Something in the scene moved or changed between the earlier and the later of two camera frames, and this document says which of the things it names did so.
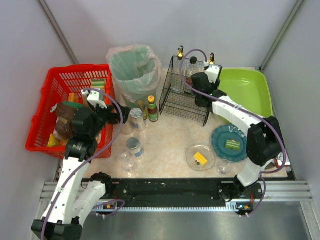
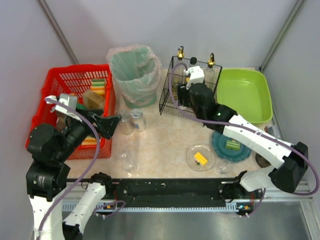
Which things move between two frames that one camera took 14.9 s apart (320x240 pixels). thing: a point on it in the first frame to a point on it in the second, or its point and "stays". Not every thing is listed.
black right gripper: [197, 81] to [182, 94]
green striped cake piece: [233, 144] stays
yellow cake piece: [201, 158] stays
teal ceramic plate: [226, 133] stays
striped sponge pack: [99, 83] stays
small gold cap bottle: [141, 105] to [175, 87]
